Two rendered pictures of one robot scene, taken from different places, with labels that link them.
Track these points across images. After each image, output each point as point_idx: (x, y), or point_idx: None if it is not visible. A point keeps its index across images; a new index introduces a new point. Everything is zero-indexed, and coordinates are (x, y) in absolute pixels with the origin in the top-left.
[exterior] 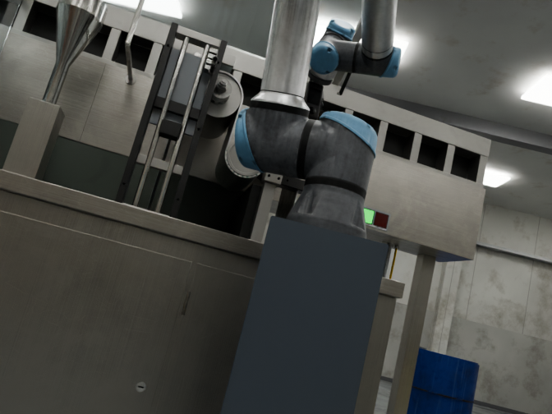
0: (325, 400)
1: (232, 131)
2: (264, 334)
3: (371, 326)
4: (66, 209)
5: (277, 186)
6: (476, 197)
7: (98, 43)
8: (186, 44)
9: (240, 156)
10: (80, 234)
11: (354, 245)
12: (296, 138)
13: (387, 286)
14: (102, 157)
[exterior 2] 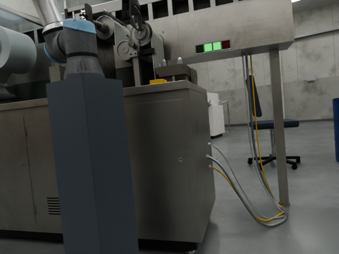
0: (80, 153)
1: (115, 41)
2: (57, 133)
3: (87, 116)
4: (47, 106)
5: (138, 57)
6: (285, 1)
7: None
8: (73, 15)
9: (53, 61)
10: None
11: (71, 82)
12: (56, 43)
13: (177, 84)
14: None
